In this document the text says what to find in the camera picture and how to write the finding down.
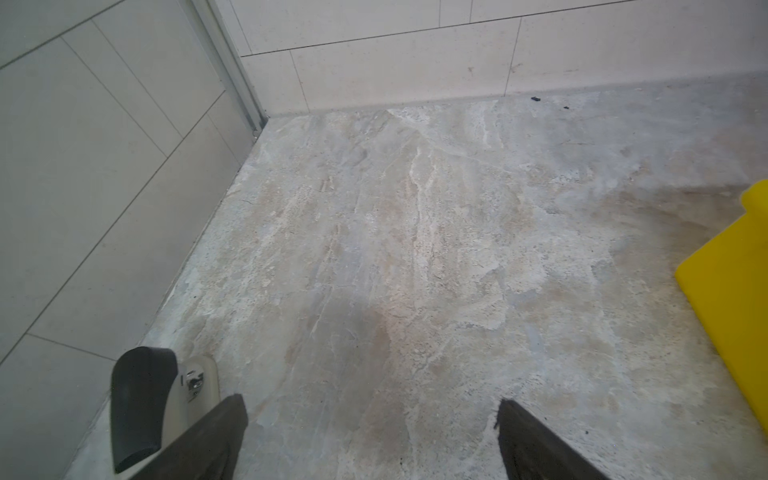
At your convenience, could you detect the left aluminium corner post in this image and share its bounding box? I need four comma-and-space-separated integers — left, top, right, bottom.
180, 0, 268, 138

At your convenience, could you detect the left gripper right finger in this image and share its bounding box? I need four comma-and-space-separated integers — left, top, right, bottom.
495, 399, 609, 480

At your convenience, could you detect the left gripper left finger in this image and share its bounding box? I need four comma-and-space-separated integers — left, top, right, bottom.
133, 394, 248, 480

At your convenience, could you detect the yellow plastic bin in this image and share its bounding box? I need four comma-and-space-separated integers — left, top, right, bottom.
675, 180, 767, 429

